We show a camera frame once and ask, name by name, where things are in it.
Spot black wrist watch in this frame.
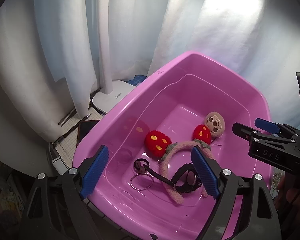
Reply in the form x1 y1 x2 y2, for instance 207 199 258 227
143 164 202 193

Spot small black hair tie charm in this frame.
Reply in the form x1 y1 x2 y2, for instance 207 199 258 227
133 158 149 174

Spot thin silver bangle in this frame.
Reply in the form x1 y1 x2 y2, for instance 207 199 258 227
129 173 154 191

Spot right hand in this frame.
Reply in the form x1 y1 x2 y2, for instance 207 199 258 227
274 173 300 221

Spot beige plush sloth clip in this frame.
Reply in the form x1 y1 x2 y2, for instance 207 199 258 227
204 112 225 138

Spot black pen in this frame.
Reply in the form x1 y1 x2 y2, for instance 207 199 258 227
53 113 91 147

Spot dark tablet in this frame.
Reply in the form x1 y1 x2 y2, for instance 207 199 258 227
76 120 100 146

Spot pink plastic tub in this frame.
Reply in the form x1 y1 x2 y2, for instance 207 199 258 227
73 51 272 239

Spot pink fuzzy strawberry headband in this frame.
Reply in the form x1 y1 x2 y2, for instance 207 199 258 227
145 125 214 205

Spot black tweezers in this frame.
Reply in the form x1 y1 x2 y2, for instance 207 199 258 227
58 108 76 126

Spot white curtain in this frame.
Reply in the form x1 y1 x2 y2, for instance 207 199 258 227
0 0 300 157

